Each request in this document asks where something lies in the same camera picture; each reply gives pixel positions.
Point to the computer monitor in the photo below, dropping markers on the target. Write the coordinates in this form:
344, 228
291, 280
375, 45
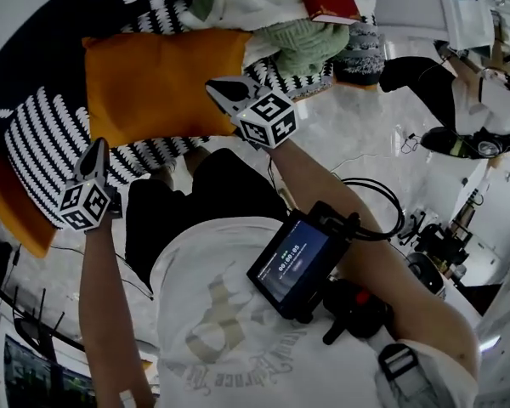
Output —
38, 376

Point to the orange cushion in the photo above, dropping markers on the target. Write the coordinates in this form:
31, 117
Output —
13, 202

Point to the person's right forearm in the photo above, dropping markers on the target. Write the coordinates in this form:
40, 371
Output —
365, 270

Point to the green knitted blanket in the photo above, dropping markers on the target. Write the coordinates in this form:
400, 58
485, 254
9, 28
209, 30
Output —
306, 43

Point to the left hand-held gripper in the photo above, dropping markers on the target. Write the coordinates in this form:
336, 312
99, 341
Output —
85, 204

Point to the person's black shorts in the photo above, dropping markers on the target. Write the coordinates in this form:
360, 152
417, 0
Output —
187, 211

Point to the person's white shirt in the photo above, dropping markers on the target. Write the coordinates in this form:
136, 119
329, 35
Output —
246, 347

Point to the black white patterned seat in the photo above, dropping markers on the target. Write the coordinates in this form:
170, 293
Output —
38, 138

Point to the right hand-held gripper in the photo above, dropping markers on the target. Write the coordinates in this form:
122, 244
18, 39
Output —
265, 119

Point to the black controller with red button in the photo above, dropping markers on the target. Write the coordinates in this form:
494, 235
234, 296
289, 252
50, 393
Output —
357, 313

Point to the black screen device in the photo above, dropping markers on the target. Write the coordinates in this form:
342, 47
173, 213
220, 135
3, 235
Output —
293, 262

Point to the orange pillow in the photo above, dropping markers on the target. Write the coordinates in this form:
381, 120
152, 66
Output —
161, 87

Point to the person's left forearm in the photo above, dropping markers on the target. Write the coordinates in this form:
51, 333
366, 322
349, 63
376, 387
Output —
102, 296

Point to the white table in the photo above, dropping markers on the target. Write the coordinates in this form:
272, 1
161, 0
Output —
463, 7

